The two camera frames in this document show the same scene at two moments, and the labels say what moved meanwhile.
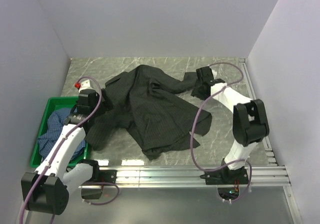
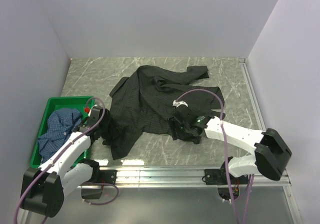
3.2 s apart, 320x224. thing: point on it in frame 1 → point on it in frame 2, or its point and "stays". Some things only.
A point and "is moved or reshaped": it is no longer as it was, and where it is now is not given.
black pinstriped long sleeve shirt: x=142 y=109 is moved or reshaped
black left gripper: x=106 y=105 → x=107 y=117
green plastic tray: x=52 y=103 stays
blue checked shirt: x=56 y=122 stays
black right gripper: x=195 y=92 → x=174 y=123
